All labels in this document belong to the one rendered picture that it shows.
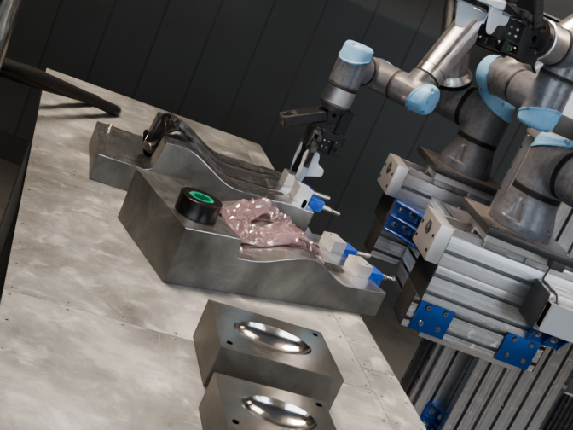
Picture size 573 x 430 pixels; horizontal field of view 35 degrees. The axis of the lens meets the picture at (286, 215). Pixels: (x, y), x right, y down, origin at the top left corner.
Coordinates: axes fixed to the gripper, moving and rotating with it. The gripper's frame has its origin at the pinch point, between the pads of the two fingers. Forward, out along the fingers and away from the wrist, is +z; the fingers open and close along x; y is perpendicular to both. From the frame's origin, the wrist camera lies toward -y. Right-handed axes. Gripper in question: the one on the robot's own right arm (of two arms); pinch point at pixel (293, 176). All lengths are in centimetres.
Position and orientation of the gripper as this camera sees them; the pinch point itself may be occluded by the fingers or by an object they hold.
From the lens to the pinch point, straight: 221.8
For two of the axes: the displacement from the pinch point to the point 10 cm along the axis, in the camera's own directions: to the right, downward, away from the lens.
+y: 9.0, 3.0, 3.2
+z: -3.9, 8.8, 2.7
